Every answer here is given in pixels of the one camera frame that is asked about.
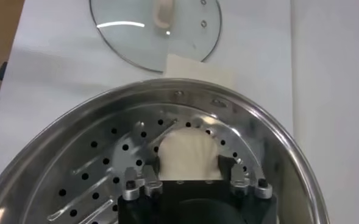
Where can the cream electric cooker pot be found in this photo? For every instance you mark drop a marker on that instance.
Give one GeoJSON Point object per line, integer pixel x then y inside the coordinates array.
{"type": "Point", "coordinates": [197, 71]}

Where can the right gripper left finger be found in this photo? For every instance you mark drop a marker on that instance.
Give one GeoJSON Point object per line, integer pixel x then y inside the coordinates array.
{"type": "Point", "coordinates": [142, 182]}

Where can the perforated steel steamer basket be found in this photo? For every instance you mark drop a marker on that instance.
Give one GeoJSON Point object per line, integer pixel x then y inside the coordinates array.
{"type": "Point", "coordinates": [75, 131]}

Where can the white steamed baozi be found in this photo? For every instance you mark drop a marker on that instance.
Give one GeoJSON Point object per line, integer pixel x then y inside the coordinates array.
{"type": "Point", "coordinates": [188, 152]}

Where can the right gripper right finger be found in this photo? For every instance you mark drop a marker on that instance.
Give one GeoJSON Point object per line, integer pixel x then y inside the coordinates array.
{"type": "Point", "coordinates": [246, 182]}

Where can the round glass pot lid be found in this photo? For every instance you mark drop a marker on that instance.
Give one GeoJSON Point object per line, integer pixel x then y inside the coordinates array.
{"type": "Point", "coordinates": [130, 42]}

